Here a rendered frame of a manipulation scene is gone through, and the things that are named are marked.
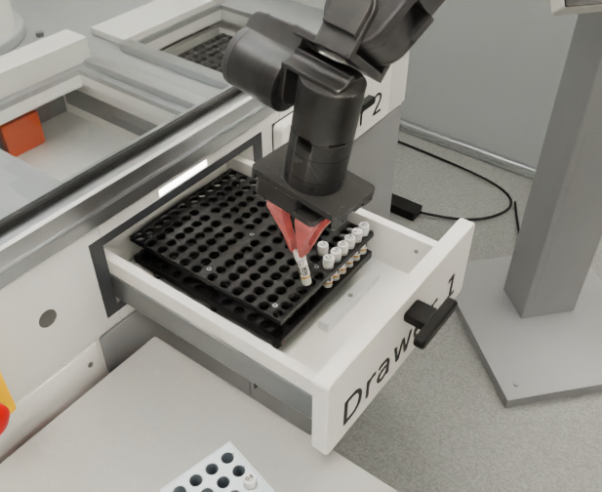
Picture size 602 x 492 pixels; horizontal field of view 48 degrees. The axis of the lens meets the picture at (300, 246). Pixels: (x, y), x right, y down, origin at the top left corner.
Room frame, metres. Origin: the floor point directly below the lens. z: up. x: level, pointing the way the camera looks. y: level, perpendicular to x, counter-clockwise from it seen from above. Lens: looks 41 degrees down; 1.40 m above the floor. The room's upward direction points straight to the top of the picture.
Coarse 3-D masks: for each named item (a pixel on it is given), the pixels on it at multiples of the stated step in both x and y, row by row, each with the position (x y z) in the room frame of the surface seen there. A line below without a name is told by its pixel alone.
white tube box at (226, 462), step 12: (228, 444) 0.39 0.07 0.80; (216, 456) 0.38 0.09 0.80; (228, 456) 0.38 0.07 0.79; (240, 456) 0.38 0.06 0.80; (192, 468) 0.37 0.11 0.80; (204, 468) 0.37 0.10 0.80; (216, 468) 0.37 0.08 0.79; (228, 468) 0.37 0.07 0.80; (240, 468) 0.37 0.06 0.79; (252, 468) 0.37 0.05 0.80; (180, 480) 0.35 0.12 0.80; (192, 480) 0.36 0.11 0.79; (204, 480) 0.35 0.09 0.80; (216, 480) 0.35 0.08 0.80; (228, 480) 0.36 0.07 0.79; (240, 480) 0.35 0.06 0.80; (264, 480) 0.35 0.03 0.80
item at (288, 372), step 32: (192, 192) 0.73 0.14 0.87; (384, 224) 0.63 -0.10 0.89; (128, 256) 0.63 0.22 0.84; (384, 256) 0.63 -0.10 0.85; (416, 256) 0.60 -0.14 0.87; (128, 288) 0.55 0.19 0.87; (160, 288) 0.52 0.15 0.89; (384, 288) 0.58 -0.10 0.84; (160, 320) 0.52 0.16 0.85; (192, 320) 0.49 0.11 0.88; (224, 320) 0.48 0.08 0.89; (352, 320) 0.53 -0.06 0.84; (224, 352) 0.46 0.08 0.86; (256, 352) 0.44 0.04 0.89; (288, 352) 0.48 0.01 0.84; (320, 352) 0.48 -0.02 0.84; (256, 384) 0.44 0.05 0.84; (288, 384) 0.41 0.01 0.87
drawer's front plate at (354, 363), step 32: (448, 256) 0.54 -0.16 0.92; (416, 288) 0.49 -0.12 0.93; (448, 288) 0.56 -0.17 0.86; (384, 320) 0.44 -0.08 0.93; (352, 352) 0.40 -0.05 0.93; (384, 352) 0.45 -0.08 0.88; (320, 384) 0.37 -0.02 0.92; (352, 384) 0.40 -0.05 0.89; (384, 384) 0.45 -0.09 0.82; (320, 416) 0.37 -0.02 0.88; (352, 416) 0.40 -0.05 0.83; (320, 448) 0.37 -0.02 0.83
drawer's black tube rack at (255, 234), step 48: (240, 192) 0.69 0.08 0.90; (144, 240) 0.60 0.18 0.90; (192, 240) 0.60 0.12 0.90; (240, 240) 0.60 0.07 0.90; (336, 240) 0.64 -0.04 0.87; (192, 288) 0.55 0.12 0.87; (240, 288) 0.52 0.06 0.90; (288, 288) 0.52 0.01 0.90; (336, 288) 0.55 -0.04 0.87; (288, 336) 0.48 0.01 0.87
